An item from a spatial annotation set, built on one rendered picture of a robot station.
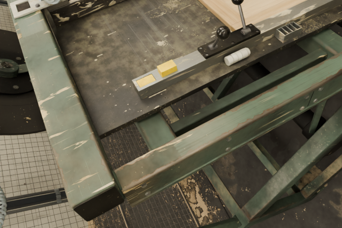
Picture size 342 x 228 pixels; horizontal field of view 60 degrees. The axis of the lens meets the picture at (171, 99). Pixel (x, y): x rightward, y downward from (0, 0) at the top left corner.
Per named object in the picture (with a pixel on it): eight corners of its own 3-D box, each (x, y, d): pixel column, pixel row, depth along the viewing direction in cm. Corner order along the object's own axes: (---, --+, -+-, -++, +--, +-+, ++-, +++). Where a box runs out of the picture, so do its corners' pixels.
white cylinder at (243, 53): (229, 67, 90) (250, 57, 92) (229, 60, 88) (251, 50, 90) (223, 62, 92) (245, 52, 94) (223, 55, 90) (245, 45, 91)
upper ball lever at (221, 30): (220, 51, 91) (235, 33, 78) (209, 56, 90) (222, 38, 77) (214, 40, 91) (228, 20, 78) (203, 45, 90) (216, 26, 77)
